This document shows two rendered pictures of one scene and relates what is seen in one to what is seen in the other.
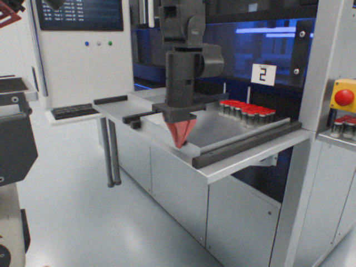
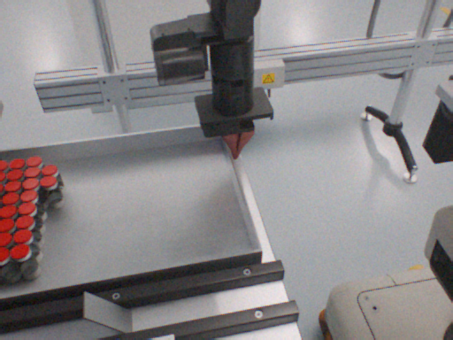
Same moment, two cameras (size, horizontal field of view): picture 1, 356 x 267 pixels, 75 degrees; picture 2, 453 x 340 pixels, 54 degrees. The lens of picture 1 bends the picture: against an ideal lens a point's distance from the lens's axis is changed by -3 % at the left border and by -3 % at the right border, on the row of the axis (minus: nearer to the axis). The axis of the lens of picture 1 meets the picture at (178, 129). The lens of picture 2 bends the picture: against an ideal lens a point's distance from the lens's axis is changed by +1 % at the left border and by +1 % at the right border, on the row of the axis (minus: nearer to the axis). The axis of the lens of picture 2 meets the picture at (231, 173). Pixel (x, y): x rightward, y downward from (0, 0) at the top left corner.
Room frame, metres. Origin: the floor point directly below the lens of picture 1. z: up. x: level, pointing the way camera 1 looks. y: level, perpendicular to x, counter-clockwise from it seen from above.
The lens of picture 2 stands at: (0.96, 0.21, 1.36)
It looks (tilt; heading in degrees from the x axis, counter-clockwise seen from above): 44 degrees down; 204
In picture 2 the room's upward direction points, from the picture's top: straight up
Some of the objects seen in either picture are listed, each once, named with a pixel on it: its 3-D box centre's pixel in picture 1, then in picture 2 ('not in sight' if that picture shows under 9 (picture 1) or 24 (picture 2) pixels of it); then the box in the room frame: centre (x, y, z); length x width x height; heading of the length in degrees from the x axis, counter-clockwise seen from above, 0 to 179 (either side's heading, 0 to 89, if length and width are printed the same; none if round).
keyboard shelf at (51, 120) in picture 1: (94, 109); not in sight; (1.17, 0.43, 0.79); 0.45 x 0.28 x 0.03; 124
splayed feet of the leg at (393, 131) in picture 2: not in sight; (389, 134); (-0.77, 0.21, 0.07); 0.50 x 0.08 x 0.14; 36
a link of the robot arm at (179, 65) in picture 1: (182, 65); (226, 52); (0.50, -0.01, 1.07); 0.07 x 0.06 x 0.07; 128
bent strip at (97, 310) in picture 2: not in sight; (155, 305); (0.76, 0.03, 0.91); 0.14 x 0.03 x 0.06; 127
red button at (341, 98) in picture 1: (345, 97); not in sight; (0.56, -0.40, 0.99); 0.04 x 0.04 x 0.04; 36
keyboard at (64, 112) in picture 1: (97, 107); not in sight; (1.12, 0.40, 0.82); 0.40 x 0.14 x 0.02; 124
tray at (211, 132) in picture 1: (214, 123); (119, 204); (0.65, -0.10, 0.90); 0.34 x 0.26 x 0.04; 126
